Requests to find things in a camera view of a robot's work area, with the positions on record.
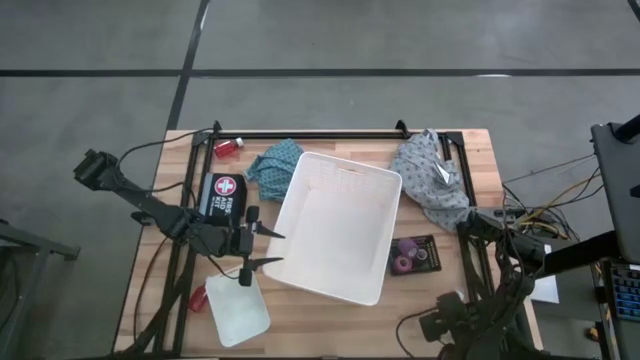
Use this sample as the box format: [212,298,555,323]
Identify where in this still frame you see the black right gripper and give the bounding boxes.
[418,291,474,347]

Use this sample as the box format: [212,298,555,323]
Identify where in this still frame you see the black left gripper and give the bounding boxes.
[191,205,287,288]

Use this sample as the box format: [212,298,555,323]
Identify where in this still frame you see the translucent plastic tray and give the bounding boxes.
[204,269,272,348]

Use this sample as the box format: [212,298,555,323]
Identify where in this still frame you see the white mesh plastic basket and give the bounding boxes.
[262,151,404,307]

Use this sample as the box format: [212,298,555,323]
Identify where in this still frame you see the teal patterned cloth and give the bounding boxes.
[243,138,305,204]

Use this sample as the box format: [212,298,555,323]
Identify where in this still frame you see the black perforated tray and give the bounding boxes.
[388,233,443,277]

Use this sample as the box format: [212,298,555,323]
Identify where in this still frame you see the black first aid kit pouch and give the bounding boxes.
[197,172,249,227]

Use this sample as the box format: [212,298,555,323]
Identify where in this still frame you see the white paper sheet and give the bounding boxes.
[529,244,560,305]

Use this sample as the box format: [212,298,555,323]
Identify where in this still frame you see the grey patterned cloth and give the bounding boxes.
[389,128,474,232]

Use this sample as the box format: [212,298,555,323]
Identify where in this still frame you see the black beam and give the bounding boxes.
[542,229,619,279]

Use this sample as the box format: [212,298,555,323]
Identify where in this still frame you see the backlit keyboard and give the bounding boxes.
[607,259,640,322]

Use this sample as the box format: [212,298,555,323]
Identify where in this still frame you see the grey flat panel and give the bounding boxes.
[591,122,640,264]

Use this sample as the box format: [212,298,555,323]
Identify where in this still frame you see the grey metal stand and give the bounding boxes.
[0,218,81,360]

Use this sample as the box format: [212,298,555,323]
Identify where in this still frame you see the black pole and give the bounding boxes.
[613,114,640,144]

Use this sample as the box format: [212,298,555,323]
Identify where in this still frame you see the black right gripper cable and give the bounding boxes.
[395,305,441,359]

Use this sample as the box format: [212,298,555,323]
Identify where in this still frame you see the brown cable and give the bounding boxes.
[132,237,169,341]

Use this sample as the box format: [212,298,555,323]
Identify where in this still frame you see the black aluminium frame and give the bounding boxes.
[119,130,539,359]

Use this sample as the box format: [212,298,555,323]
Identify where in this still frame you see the tangled cable bundle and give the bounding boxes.
[501,154,601,241]

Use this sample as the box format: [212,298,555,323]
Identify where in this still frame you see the long black cable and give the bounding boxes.
[114,127,216,169]

